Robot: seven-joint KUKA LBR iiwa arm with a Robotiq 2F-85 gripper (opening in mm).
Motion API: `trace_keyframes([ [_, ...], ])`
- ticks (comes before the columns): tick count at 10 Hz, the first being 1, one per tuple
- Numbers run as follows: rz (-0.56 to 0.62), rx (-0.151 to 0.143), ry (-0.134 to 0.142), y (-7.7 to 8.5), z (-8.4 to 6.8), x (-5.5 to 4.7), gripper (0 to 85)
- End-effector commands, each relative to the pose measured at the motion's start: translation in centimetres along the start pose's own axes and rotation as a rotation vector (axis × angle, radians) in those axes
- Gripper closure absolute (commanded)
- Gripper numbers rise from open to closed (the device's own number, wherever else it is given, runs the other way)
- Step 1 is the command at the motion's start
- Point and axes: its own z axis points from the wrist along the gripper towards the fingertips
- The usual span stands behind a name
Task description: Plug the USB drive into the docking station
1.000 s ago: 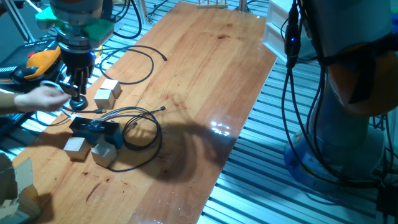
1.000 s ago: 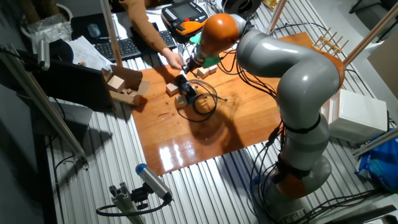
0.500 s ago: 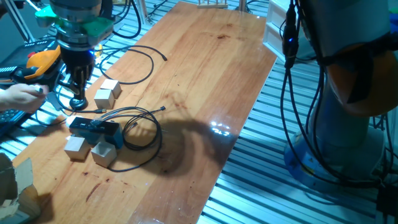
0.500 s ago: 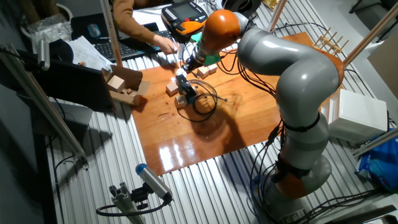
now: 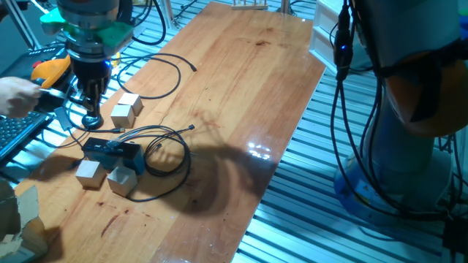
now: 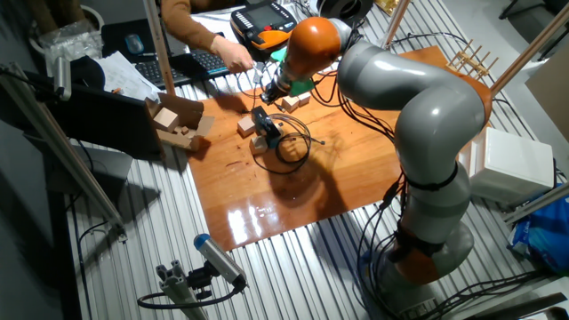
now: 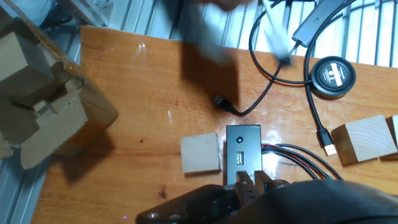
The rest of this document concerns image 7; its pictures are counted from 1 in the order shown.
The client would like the black docking station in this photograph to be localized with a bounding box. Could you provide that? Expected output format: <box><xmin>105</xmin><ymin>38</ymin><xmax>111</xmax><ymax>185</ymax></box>
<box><xmin>226</xmin><ymin>124</ymin><xmax>262</xmax><ymax>186</ymax></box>

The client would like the black USB plug cable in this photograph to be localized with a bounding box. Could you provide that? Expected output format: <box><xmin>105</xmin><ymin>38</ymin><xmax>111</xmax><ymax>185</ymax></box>
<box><xmin>303</xmin><ymin>0</ymin><xmax>358</xmax><ymax>157</ymax></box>

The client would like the black coiled cable bundle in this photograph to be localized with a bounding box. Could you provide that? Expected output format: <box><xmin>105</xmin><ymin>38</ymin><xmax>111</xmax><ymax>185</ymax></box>
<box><xmin>261</xmin><ymin>143</ymin><xmax>345</xmax><ymax>181</ymax></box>

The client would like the small wooden piece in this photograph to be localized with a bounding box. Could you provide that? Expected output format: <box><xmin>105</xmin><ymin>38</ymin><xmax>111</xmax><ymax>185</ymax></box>
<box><xmin>32</xmin><ymin>99</ymin><xmax>48</xmax><ymax>113</ymax></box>

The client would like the thin black plug cable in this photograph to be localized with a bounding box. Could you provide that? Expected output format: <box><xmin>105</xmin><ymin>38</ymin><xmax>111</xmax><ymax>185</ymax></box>
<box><xmin>213</xmin><ymin>9</ymin><xmax>312</xmax><ymax>116</ymax></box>

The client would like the grey rectangular adapter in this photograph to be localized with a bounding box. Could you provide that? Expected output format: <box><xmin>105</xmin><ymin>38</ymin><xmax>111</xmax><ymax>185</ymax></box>
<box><xmin>292</xmin><ymin>0</ymin><xmax>346</xmax><ymax>48</ymax></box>

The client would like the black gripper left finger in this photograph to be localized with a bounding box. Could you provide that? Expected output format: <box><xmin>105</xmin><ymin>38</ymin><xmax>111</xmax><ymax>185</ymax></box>
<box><xmin>136</xmin><ymin>170</ymin><xmax>259</xmax><ymax>224</ymax></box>

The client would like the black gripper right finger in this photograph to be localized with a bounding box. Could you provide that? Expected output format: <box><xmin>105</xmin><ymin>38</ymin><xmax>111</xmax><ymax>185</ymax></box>
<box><xmin>217</xmin><ymin>170</ymin><xmax>398</xmax><ymax>224</ymax></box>

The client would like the white USB drive with cord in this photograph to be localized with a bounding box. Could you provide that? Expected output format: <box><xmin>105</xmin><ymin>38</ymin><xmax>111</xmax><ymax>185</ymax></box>
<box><xmin>262</xmin><ymin>0</ymin><xmax>292</xmax><ymax>62</ymax></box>

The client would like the pale wooden cube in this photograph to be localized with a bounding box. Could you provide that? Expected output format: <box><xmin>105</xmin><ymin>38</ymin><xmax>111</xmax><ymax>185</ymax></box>
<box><xmin>0</xmin><ymin>30</ymin><xmax>56</xmax><ymax>91</ymax></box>
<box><xmin>381</xmin><ymin>114</ymin><xmax>398</xmax><ymax>161</ymax></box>
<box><xmin>180</xmin><ymin>133</ymin><xmax>223</xmax><ymax>175</ymax></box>
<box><xmin>331</xmin><ymin>114</ymin><xmax>398</xmax><ymax>166</ymax></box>

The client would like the varnished wooden board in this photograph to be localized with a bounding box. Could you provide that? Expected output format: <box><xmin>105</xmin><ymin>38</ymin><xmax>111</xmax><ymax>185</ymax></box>
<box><xmin>30</xmin><ymin>25</ymin><xmax>398</xmax><ymax>224</ymax></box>

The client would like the torn cardboard box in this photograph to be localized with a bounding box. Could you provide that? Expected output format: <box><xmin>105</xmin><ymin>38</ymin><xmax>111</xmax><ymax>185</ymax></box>
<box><xmin>0</xmin><ymin>0</ymin><xmax>119</xmax><ymax>170</ymax></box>

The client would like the person's hand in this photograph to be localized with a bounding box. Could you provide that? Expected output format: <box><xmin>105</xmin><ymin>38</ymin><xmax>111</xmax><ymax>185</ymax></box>
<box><xmin>198</xmin><ymin>0</ymin><xmax>259</xmax><ymax>12</ymax></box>

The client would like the black round puck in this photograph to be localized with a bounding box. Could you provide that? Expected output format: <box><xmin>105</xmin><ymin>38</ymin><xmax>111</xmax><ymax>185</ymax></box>
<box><xmin>310</xmin><ymin>55</ymin><xmax>358</xmax><ymax>100</ymax></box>

